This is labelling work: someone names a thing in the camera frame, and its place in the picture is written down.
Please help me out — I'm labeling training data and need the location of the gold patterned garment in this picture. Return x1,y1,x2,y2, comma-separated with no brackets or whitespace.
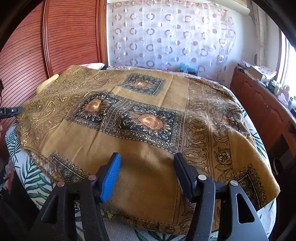
17,66,280,235

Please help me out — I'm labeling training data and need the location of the palm leaf print sheet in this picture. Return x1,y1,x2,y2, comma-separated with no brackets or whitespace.
5,91,276,240

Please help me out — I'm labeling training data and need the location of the yellow pillow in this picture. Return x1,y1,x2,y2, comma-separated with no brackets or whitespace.
36,74,59,94

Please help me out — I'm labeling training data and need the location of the red-brown louvered wardrobe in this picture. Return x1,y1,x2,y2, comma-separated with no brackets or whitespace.
0,0,109,149

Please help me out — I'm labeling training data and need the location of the white pillow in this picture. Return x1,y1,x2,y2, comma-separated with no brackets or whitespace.
80,63,105,70

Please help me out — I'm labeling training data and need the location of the wooden sideboard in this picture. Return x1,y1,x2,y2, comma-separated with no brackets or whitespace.
230,67,295,160

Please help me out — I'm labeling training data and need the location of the cardboard box on sideboard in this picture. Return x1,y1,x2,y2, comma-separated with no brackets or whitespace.
248,65,277,81

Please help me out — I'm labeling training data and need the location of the blue plastic toy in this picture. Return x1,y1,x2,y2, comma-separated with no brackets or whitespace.
179,62,198,76

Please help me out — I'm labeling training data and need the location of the sheer circle-pattern curtain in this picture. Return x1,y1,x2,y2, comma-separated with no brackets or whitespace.
106,1,236,81

